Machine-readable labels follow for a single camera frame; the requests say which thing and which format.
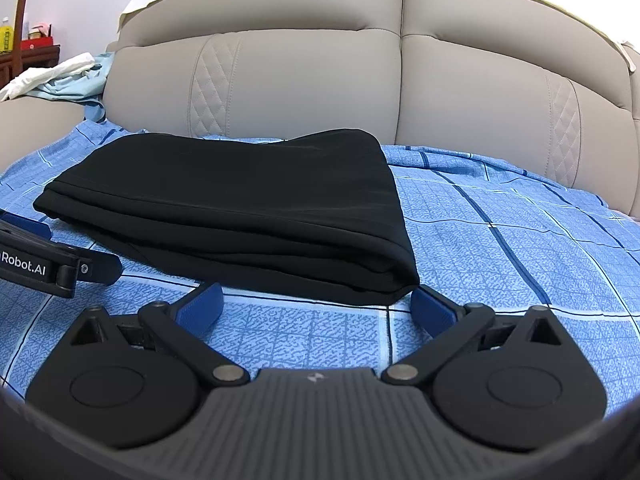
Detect white cloth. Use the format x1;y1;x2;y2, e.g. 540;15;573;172
0;54;97;103

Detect dark wooden cabinet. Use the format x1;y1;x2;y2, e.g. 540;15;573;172
0;44;62;89

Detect curved wooden pole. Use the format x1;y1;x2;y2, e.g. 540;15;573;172
12;0;37;75

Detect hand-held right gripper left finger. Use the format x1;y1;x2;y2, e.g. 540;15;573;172
65;281;251;388

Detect blue checked bed sheet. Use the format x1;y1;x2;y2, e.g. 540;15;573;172
0;119;640;401

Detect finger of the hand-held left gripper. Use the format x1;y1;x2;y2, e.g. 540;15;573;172
0;211;54;242
75;249;123;287

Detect beige padded headboard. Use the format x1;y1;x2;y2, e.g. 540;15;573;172
0;0;640;221

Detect light blue cloth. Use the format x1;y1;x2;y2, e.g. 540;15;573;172
25;52;117;123

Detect black pants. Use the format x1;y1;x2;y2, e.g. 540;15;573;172
32;129;421;307

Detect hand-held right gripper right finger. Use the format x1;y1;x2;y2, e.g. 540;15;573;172
380;285;572;387

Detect red box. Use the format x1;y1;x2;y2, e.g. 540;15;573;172
20;22;54;52

